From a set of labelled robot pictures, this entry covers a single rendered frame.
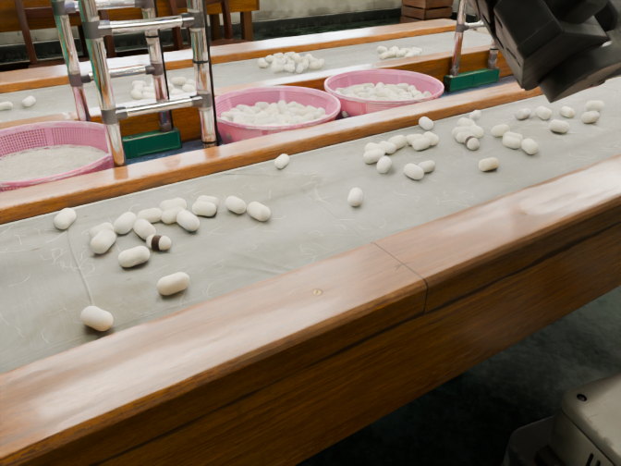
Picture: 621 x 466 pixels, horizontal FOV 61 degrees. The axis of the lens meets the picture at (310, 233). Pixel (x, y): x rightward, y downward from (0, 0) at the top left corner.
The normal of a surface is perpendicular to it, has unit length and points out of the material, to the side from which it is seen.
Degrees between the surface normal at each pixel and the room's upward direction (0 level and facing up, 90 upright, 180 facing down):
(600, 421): 0
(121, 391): 0
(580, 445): 90
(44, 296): 0
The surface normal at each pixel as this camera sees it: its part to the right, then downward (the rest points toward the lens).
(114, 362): 0.00, -0.86
